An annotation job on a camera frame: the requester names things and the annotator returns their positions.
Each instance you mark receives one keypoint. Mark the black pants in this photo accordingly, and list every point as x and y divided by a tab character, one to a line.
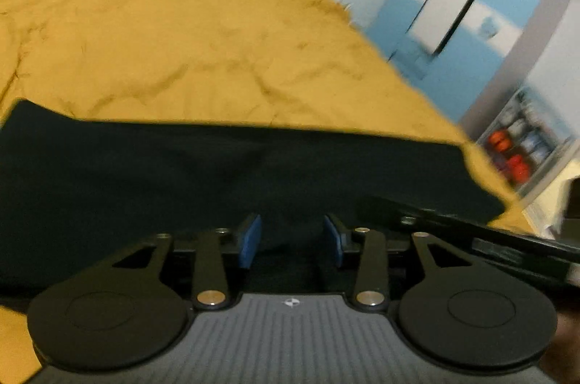
181	193

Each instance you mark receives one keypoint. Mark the person's right forearm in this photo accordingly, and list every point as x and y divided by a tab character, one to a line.
568	347

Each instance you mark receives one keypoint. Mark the mustard yellow blanket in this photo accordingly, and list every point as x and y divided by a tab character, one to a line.
181	30

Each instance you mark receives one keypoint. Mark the metal shoe rack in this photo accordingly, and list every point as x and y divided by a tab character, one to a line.
525	139

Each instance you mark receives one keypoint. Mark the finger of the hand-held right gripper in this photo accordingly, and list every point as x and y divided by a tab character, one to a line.
421	215

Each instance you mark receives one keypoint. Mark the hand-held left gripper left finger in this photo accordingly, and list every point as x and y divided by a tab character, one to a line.
250	241

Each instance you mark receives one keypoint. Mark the rows of colourful shoes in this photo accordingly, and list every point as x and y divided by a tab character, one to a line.
514	143

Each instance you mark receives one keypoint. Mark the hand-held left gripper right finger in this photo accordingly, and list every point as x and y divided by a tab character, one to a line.
333	240

